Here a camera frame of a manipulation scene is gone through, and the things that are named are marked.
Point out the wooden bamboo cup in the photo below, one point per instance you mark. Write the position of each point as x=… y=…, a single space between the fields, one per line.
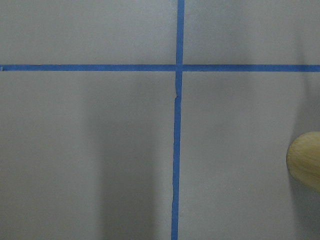
x=303 y=159

